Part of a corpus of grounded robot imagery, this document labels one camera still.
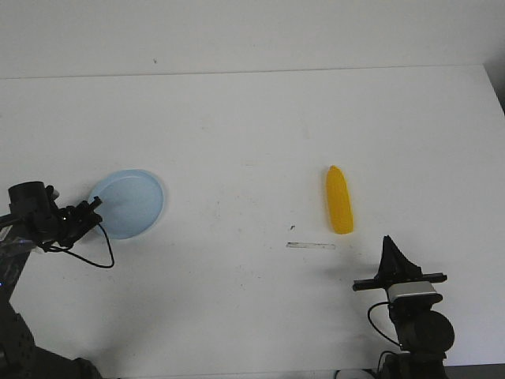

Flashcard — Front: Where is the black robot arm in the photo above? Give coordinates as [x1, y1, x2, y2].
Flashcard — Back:
[1, 181, 102, 378]
[352, 235, 455, 378]

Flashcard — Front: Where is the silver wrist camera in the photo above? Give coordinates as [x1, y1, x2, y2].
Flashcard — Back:
[386, 281, 438, 303]

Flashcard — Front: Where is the clear tape strip on table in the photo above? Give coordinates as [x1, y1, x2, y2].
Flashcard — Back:
[286, 242, 336, 250]

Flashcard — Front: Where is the yellow toy corn cob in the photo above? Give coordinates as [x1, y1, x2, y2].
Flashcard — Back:
[325, 166, 354, 235]

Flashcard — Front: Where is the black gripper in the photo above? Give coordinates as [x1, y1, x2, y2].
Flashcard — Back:
[56, 197, 103, 247]
[352, 235, 447, 291]

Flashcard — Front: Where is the light blue round plate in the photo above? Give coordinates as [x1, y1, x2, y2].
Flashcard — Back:
[88, 169, 166, 240]

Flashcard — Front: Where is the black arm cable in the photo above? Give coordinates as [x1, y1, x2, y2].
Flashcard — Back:
[39, 223, 116, 269]
[367, 301, 404, 351]

